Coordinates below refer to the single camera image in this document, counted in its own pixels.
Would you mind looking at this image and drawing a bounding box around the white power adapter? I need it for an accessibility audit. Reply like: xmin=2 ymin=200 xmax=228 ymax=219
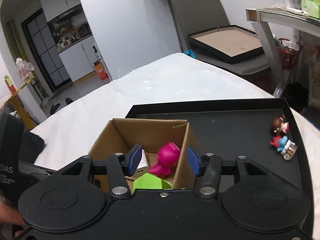
xmin=125 ymin=150 xmax=149 ymax=180

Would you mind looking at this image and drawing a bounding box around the magenta dinosaur toy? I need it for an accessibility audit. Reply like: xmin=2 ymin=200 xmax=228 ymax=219
xmin=149 ymin=142 xmax=181 ymax=179

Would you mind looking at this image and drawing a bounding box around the green hexagonal box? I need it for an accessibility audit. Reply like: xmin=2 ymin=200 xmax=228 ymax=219
xmin=132 ymin=173 xmax=172 ymax=191

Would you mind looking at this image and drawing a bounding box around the brown-haired girl figurine head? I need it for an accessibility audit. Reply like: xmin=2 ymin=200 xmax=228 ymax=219
xmin=270 ymin=115 xmax=289 ymax=135

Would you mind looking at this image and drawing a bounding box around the blue figure with beer mug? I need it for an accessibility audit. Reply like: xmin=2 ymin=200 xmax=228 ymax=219
xmin=270 ymin=135 xmax=298 ymax=161

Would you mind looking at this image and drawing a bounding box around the person's hand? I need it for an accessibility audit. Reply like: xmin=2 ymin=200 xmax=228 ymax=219
xmin=1 ymin=202 xmax=26 ymax=239

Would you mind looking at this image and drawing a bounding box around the brown cardboard box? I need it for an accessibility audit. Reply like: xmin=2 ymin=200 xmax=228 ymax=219
xmin=88 ymin=118 xmax=197 ymax=189

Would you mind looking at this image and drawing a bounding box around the black fuzzy cloth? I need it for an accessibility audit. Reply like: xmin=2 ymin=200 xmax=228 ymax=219
xmin=19 ymin=131 xmax=46 ymax=164

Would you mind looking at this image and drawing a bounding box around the black shallow tray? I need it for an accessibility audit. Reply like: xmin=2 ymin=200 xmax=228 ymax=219
xmin=125 ymin=97 xmax=315 ymax=205

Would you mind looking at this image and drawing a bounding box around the orange cardboard box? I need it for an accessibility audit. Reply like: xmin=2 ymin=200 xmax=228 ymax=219
xmin=94 ymin=61 xmax=108 ymax=81

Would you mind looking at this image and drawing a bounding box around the black framed cork board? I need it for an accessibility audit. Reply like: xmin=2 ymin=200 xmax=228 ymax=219
xmin=187 ymin=25 xmax=264 ymax=64

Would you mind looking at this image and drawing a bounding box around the red plastic basket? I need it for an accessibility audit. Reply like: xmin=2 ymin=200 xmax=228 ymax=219
xmin=277 ymin=38 xmax=303 ymax=70

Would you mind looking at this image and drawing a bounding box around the grey chair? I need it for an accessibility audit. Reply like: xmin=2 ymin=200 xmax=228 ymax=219
xmin=170 ymin=0 xmax=269 ymax=76

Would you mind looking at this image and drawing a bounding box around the white grey desk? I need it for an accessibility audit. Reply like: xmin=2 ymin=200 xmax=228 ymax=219
xmin=246 ymin=8 xmax=319 ymax=98

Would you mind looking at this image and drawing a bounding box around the green snack bag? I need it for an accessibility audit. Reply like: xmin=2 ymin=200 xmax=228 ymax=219
xmin=301 ymin=0 xmax=320 ymax=19

